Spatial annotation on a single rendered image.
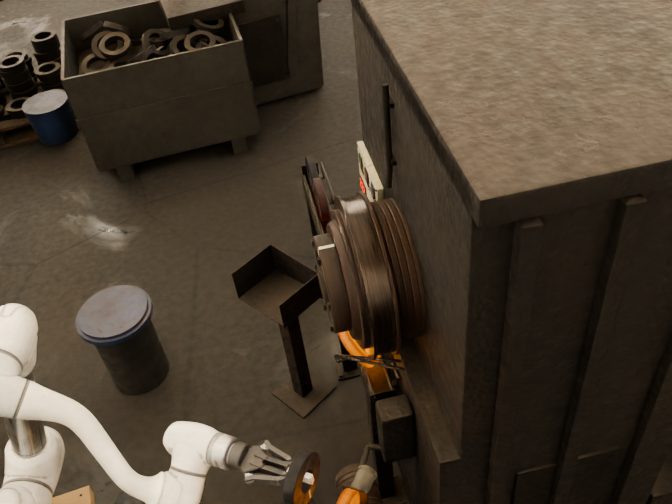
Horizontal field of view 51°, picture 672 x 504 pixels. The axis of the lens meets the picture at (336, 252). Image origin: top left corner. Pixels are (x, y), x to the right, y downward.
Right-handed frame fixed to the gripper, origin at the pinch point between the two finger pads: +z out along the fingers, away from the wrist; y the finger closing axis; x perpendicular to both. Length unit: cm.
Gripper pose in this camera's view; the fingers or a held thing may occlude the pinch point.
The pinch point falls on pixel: (300, 475)
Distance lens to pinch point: 190.7
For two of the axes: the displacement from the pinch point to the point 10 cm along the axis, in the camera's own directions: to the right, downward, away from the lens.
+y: -3.9, 6.6, -6.5
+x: -1.4, -7.4, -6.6
